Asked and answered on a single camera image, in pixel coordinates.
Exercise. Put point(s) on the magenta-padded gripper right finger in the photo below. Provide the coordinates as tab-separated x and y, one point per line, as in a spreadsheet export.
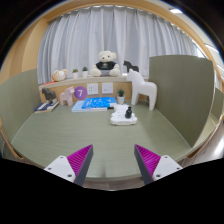
163	166

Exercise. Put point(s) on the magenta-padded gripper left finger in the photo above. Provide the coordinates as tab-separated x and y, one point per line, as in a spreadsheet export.
63	166

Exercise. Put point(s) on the light blue book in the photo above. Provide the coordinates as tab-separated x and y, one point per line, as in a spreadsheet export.
77	106

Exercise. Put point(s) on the dark navy book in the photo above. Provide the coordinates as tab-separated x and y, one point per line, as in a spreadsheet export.
43	107

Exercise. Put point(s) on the white bear-shaped power strip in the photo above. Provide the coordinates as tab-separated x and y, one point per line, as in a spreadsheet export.
116	120

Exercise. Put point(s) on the pink horse figurine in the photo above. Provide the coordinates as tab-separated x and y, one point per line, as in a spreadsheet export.
67	96

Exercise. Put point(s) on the bright blue book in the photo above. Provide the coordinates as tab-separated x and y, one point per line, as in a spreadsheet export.
99	102

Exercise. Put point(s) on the dark grey horse figurine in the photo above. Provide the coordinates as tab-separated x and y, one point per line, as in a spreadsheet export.
49	94

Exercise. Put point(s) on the green partition panel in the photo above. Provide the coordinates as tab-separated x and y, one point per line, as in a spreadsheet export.
218	103
181	93
18	103

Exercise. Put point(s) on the round purple number sign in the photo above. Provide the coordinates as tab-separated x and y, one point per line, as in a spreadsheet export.
80	92

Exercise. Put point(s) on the small potted plant white pot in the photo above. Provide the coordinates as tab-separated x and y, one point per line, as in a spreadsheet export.
75	75
120	99
85	74

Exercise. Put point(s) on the large white horse figurine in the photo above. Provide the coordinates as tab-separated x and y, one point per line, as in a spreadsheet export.
141	88

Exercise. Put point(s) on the small round cream plush toy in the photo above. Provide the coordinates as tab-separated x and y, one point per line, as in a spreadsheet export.
60	75

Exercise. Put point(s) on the black horse figurine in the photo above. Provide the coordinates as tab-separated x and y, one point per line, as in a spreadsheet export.
132	68

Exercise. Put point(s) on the cream teddy bear black shirt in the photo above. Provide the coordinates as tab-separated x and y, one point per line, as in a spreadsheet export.
106	58

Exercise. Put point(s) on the light grey curtain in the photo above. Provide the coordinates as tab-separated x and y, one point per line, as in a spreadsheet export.
133	36

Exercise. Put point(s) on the white ceiling light strips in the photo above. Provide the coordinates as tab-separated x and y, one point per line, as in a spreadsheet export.
175	11

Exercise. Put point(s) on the white wall socket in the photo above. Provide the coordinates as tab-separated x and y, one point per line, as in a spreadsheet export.
92	89
107	88

